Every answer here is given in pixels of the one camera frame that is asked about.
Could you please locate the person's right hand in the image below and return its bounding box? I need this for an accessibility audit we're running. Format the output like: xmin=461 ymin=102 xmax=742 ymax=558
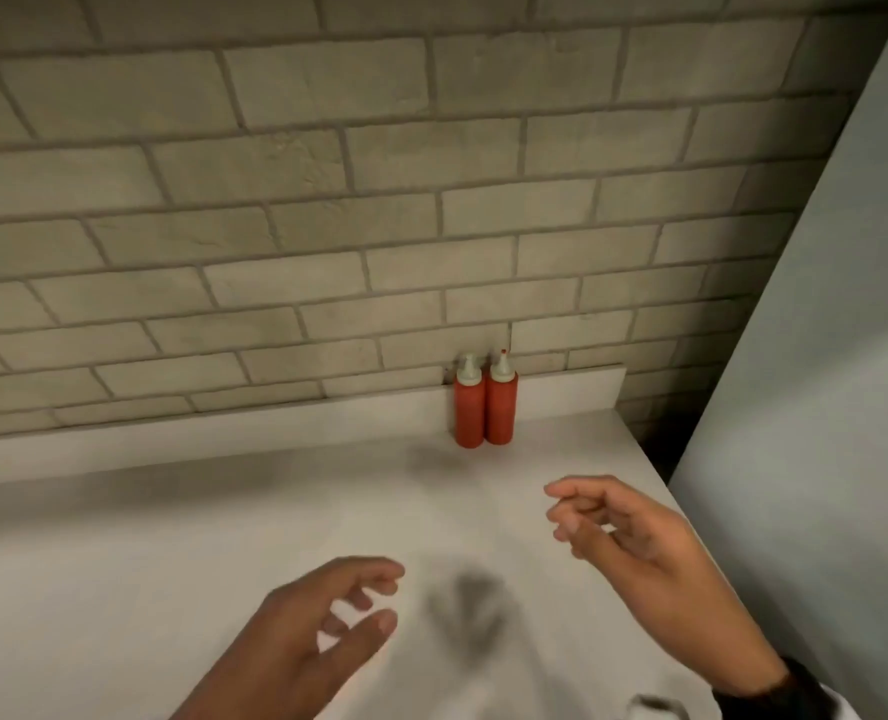
xmin=543 ymin=474 xmax=789 ymax=698

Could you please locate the tall white cabinet panel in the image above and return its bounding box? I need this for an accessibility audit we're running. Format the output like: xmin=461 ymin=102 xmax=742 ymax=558
xmin=667 ymin=0 xmax=888 ymax=720

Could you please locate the person's left hand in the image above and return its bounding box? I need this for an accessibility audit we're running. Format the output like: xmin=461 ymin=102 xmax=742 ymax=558
xmin=168 ymin=556 xmax=407 ymax=720

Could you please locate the red squeeze bottle white tip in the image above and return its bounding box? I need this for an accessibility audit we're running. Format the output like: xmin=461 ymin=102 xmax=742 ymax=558
xmin=453 ymin=352 xmax=486 ymax=450

